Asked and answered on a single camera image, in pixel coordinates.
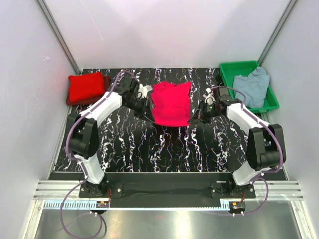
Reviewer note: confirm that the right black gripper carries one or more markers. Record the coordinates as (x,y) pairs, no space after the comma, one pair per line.
(200,115)

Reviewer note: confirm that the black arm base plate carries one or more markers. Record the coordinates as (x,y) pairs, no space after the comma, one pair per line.
(167,177)

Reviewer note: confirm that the aluminium front rail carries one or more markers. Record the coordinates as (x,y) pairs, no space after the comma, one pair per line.
(276,190)

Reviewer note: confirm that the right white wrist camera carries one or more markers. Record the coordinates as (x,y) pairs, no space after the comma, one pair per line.
(208,96)

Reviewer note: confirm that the magenta t shirt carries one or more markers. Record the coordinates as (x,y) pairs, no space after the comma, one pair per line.
(171,104)

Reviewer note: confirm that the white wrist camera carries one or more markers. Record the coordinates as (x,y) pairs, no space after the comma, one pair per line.
(208,96)
(144,91)

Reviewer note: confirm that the folded dark red t shirt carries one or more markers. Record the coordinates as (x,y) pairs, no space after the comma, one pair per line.
(92,100)

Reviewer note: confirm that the grey blue t shirt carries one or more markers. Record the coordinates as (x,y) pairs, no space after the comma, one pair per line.
(254,87)

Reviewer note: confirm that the green plastic bin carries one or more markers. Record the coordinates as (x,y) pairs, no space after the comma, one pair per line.
(229,70)

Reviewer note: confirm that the orange connector box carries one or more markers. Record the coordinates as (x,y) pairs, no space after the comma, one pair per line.
(105,204)
(238,206)

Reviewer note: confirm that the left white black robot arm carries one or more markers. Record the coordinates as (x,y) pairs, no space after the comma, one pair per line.
(82,140)

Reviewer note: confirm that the white slotted cable duct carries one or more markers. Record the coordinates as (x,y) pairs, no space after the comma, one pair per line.
(117,205)

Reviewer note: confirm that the aluminium corner post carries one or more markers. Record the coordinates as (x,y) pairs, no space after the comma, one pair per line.
(277,30)
(58,35)

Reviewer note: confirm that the right aluminium corner post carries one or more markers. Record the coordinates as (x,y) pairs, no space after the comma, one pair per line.
(277,30)

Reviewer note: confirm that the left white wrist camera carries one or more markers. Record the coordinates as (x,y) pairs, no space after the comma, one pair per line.
(144,91)

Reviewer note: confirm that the left aluminium corner post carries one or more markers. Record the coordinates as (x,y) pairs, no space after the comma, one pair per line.
(58,35)

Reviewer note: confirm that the left orange connector box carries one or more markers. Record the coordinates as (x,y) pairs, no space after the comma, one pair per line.
(105,204)

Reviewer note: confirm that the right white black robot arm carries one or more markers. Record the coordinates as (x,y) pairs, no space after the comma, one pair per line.
(265,145)

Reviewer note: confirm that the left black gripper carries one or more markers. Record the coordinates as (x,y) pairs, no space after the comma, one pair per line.
(145,108)

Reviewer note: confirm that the right orange connector box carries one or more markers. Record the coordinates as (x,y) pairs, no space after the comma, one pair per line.
(238,206)

